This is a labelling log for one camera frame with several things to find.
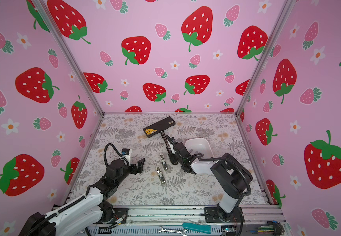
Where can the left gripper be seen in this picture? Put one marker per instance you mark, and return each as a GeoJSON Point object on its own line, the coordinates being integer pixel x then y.
{"type": "Point", "coordinates": [140, 166]}

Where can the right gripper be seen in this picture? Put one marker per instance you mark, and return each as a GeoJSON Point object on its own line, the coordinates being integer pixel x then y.
{"type": "Point", "coordinates": [171, 155]}

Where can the staple strip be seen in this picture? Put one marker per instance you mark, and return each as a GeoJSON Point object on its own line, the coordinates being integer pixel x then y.
{"type": "Point", "coordinates": [163, 162]}
{"type": "Point", "coordinates": [160, 175]}

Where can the black stapler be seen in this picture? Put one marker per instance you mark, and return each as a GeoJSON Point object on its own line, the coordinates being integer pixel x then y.
{"type": "Point", "coordinates": [159, 128]}

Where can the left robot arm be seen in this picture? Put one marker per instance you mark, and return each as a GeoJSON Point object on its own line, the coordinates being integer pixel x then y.
{"type": "Point", "coordinates": [89, 208]}

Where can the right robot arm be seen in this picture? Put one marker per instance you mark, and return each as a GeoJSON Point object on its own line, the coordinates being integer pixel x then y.
{"type": "Point", "coordinates": [196, 157]}

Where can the white plastic tray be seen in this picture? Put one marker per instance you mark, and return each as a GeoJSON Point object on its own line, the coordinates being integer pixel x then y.
{"type": "Point", "coordinates": [199, 145]}

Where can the silver wrench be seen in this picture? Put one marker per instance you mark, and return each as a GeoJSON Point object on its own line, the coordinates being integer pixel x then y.
{"type": "Point", "coordinates": [182, 232]}

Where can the green circuit board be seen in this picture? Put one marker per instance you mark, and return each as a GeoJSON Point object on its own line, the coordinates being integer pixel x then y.
{"type": "Point", "coordinates": [228, 230]}

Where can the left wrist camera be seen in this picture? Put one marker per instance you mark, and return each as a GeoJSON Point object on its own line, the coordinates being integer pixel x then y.
{"type": "Point", "coordinates": [126, 155]}

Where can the teal handled tool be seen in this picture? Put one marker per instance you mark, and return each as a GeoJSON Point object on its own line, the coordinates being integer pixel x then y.
{"type": "Point", "coordinates": [206, 229]}

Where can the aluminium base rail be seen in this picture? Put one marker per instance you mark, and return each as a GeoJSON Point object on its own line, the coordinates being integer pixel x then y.
{"type": "Point", "coordinates": [177, 215]}

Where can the black connector with coloured wires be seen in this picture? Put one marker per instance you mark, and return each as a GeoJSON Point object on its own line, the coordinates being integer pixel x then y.
{"type": "Point", "coordinates": [271, 228]}

